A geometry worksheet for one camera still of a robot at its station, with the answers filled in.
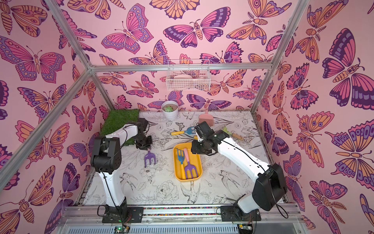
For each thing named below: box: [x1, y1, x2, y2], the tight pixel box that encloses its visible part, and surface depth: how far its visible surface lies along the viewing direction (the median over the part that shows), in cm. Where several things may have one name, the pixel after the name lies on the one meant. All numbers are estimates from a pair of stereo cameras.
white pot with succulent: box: [161, 100, 179, 120], surface depth 111 cm
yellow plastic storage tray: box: [172, 142, 204, 182], surface depth 93 cm
